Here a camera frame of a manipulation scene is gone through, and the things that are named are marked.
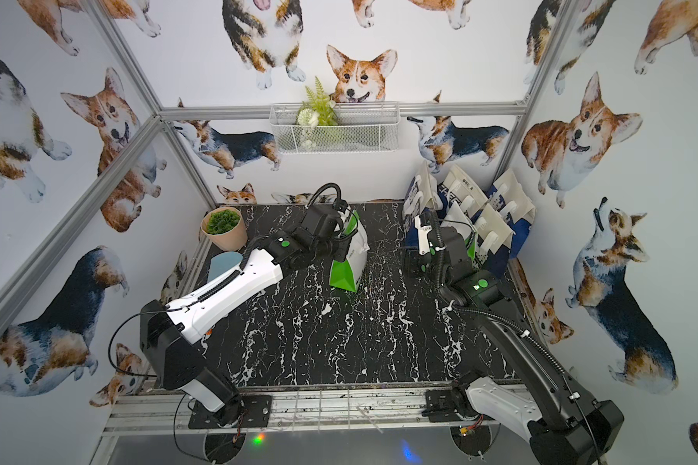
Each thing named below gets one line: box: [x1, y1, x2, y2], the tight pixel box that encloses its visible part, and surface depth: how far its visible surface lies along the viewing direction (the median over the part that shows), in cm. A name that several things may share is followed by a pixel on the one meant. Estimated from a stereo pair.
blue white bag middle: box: [436, 163, 489, 222], surface depth 97 cm
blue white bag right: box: [478, 168, 537, 275], surface depth 92 cm
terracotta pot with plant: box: [199, 206, 248, 251], surface depth 105 cm
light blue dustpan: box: [207, 250, 244, 283], surface depth 105 cm
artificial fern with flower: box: [296, 75, 340, 147], surface depth 85 cm
